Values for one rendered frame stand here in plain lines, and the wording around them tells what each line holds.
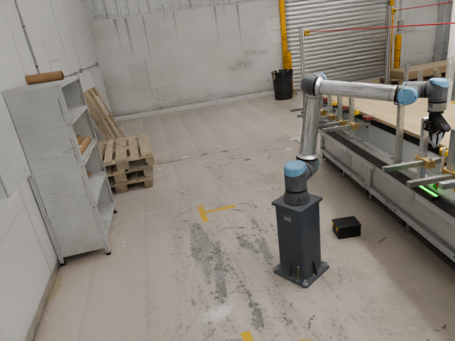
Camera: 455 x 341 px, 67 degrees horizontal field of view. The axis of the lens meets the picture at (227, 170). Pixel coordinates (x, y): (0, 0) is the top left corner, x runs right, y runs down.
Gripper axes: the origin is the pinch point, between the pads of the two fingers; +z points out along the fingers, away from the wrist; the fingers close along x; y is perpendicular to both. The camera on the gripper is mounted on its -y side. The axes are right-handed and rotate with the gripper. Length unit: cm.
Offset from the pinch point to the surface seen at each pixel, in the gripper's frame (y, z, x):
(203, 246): 95, 101, 143
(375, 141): 115, 35, -28
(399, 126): 45.4, 0.8, -6.0
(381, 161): 62, 32, -4
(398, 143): 45.3, 12.6, -6.1
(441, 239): 25, 85, -30
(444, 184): -34.5, 5.3, 19.9
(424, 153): 19.3, 12.3, -7.3
